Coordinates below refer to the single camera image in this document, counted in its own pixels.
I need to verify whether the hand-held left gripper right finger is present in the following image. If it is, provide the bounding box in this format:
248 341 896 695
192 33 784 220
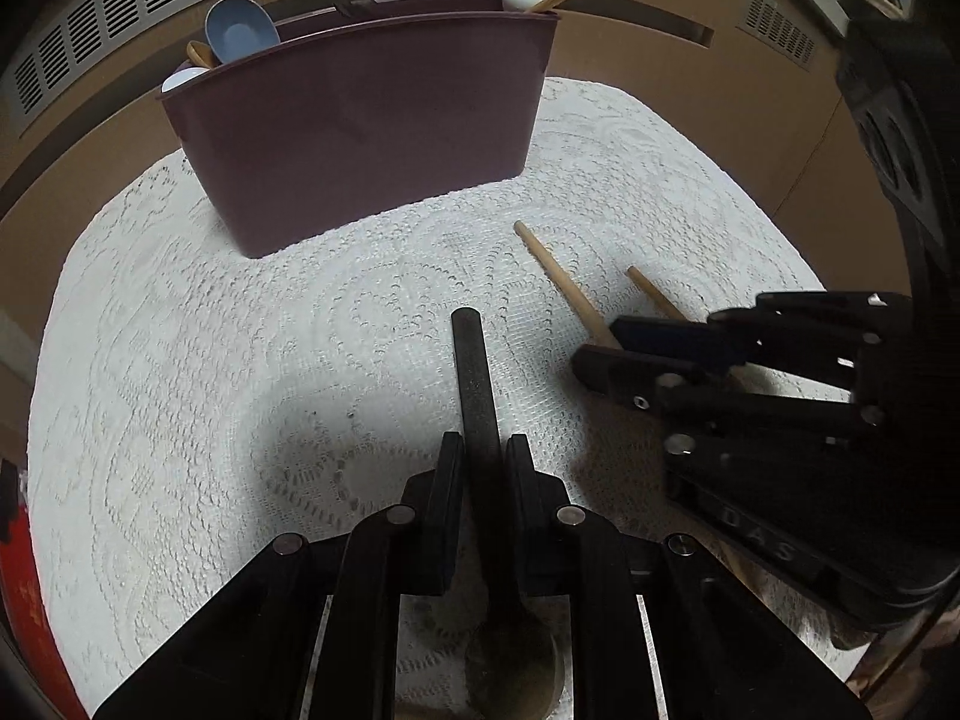
504 433 875 720

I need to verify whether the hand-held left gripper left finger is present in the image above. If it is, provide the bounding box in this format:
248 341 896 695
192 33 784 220
90 431 467 720

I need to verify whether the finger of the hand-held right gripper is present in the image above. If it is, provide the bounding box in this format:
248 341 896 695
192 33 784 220
609 290 913 385
571 343 887 437

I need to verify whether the black-handled metal spoon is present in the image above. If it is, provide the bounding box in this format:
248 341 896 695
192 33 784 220
451 307 560 720

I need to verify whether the maroon plastic utensil holder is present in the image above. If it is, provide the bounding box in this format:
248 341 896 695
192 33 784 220
156 0 563 260

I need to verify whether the blue plastic spoon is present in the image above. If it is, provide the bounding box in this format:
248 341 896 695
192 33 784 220
205 0 281 67

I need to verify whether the white lace tablecloth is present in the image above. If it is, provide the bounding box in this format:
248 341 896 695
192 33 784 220
26 75 887 720

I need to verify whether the wooden kitchen cabinet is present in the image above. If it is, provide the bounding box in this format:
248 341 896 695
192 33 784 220
0 0 931 256

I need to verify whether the small grey vent grille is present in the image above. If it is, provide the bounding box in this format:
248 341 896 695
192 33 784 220
733 0 820 76

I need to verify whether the red doormat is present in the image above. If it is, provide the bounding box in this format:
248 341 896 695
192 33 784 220
0 456 92 720

